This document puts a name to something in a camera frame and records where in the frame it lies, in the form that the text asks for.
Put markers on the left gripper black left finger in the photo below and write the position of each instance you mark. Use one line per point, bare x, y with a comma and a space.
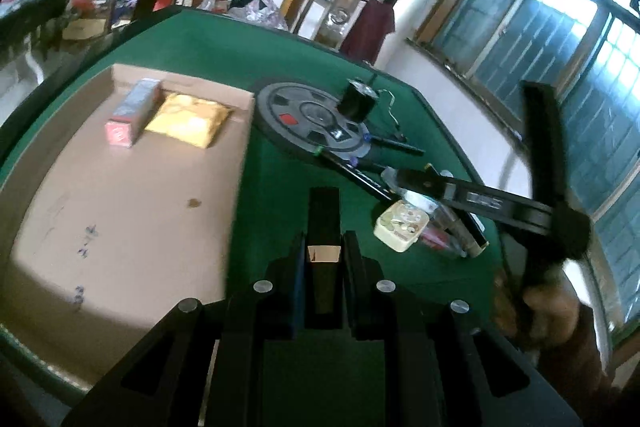
299, 256

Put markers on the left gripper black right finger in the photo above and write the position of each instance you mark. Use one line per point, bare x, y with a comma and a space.
357, 289

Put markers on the cream round-dial compact case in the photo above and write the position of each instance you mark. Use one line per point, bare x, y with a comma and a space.
400, 226

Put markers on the black stick gold ends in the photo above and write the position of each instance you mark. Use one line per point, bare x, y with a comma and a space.
468, 228

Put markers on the clear red-label bottle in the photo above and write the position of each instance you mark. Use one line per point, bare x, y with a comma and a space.
438, 234

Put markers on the black pen green band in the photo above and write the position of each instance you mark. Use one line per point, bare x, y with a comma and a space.
329, 160

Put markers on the yellow foil packet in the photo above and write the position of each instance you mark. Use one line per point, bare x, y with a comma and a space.
188, 119

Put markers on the silver red-ended carton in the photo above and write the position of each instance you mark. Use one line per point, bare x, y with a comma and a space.
134, 111

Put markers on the black gold lipstick box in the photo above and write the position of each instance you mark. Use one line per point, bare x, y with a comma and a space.
323, 276

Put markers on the person's right hand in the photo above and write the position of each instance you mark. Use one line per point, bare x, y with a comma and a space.
552, 321

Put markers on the black pen blue band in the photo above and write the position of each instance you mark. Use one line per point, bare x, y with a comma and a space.
393, 144

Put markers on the grey round weight plate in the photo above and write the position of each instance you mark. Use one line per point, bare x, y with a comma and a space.
300, 118

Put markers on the black cylindrical motor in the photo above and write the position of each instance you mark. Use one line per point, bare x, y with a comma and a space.
357, 101

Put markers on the flat cardboard tray box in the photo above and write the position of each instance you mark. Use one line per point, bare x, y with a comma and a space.
99, 242

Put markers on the dark red hanging cloth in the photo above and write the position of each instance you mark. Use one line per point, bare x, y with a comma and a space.
364, 41

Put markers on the plastic bag pile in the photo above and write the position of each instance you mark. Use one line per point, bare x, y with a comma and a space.
258, 12

